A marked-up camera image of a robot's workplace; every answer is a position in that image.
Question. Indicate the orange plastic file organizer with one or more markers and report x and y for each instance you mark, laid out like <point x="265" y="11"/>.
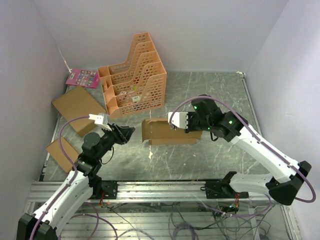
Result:
<point x="136" y="85"/>

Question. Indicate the small folded cardboard box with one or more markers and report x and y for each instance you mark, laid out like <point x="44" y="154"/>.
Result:
<point x="55" y="151"/>

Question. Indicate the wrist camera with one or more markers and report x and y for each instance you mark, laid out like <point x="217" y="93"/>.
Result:
<point x="178" y="120"/>
<point x="101" y="120"/>

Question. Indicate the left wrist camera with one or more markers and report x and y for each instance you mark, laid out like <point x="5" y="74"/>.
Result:
<point x="101" y="120"/>

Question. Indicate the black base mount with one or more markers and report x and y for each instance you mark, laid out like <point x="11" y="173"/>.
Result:
<point x="109" y="190"/>
<point x="221" y="189"/>

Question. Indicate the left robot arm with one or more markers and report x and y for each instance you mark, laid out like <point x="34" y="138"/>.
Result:
<point x="82" y="183"/>

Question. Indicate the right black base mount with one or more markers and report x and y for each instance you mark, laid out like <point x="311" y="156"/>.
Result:
<point x="221" y="189"/>

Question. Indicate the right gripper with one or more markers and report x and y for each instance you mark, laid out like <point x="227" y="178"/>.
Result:
<point x="190" y="128"/>

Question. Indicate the large folded cardboard box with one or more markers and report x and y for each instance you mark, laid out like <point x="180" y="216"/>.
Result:
<point x="78" y="103"/>

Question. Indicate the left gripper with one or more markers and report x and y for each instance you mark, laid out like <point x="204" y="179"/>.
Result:
<point x="121" y="134"/>

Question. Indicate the brown cardboard box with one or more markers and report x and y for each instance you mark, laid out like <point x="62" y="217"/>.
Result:
<point x="157" y="131"/>

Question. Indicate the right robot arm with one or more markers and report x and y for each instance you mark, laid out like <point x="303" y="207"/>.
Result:
<point x="281" y="176"/>

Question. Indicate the pink sticker sheet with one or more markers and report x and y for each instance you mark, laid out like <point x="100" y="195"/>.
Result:
<point x="83" y="78"/>

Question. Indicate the aluminium mounting rail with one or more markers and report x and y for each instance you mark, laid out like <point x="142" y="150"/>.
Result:
<point x="146" y="191"/>

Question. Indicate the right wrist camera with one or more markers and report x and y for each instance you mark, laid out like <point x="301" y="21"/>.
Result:
<point x="178" y="120"/>

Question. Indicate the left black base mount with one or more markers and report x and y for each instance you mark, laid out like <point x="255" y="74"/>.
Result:
<point x="109" y="190"/>

